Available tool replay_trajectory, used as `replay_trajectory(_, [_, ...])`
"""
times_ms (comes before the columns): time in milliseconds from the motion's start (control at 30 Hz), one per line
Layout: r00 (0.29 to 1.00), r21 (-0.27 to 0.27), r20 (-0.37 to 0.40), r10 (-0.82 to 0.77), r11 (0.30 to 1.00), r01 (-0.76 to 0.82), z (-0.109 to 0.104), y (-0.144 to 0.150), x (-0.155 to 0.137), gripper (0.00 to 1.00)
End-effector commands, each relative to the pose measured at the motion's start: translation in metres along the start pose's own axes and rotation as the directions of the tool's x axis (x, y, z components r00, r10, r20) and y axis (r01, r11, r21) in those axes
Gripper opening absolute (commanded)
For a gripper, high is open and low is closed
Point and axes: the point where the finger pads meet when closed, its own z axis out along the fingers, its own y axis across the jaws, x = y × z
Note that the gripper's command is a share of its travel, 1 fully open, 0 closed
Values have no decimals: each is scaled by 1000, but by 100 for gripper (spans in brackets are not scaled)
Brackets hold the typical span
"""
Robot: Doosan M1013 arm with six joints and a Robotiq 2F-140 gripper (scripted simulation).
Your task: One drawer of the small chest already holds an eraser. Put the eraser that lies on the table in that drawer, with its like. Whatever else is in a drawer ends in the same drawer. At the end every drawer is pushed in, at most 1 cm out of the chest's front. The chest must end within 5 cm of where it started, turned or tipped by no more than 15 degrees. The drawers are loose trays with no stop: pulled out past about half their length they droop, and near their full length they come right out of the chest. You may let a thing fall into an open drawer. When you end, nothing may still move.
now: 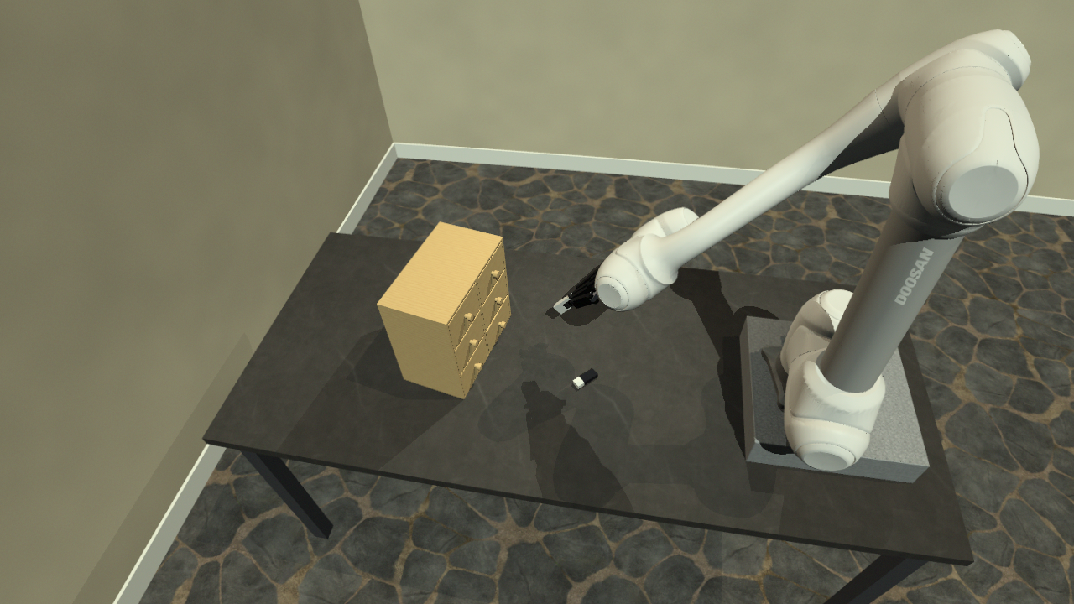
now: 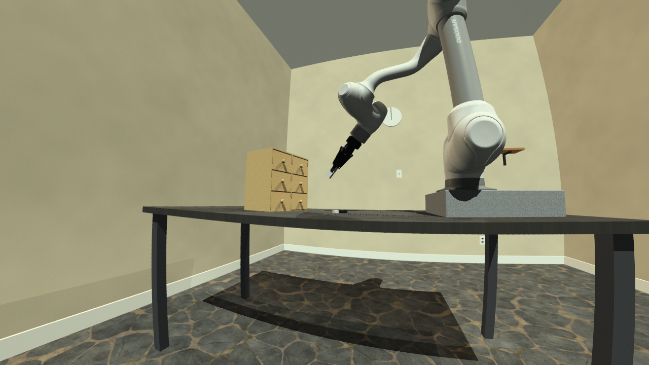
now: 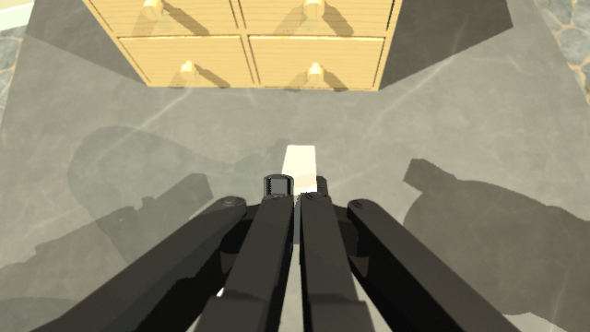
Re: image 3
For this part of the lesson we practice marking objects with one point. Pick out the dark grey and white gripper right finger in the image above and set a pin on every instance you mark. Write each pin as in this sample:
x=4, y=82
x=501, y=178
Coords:
x=410, y=286

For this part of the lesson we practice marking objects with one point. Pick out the tan wooden chest of drawers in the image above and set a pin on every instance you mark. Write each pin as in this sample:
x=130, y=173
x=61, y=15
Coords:
x=242, y=29

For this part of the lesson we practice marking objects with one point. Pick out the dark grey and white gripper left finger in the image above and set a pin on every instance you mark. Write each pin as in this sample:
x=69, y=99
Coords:
x=167, y=288

